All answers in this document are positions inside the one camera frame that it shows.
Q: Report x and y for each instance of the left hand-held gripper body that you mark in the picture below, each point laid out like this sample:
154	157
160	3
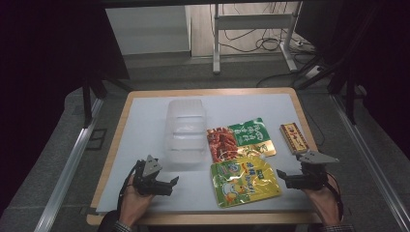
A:
145	180

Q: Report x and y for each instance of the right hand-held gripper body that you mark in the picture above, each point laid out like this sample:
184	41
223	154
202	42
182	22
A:
311	177

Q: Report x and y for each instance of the small red and yellow box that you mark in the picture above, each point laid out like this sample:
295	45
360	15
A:
294	138

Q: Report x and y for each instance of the yellow spout pouch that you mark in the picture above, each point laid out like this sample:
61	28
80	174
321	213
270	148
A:
245	182

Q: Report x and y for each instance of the clear plastic container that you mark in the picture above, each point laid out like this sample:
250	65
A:
186	132

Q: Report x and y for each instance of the green and red sauce packet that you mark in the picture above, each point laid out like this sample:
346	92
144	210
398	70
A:
240	138

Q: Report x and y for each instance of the person's left hand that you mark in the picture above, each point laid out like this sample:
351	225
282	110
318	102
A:
133	203

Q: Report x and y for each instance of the person's right hand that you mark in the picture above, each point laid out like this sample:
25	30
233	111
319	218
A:
324	203

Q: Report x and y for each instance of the white table mat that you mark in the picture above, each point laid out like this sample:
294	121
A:
145	135

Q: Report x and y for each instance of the dark floor plate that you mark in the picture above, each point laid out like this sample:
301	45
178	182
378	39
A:
96	139

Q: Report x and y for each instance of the black stand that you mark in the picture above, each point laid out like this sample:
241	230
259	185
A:
90	96
349	90

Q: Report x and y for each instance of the white power strip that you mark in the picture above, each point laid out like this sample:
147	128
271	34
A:
313	72

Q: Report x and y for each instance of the white cabinet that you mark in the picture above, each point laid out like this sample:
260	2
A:
148	30

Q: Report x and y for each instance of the aluminium rail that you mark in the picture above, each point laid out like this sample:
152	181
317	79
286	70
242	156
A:
370	161
69	167

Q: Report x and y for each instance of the white desk frame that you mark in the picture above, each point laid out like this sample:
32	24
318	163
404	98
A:
254	22

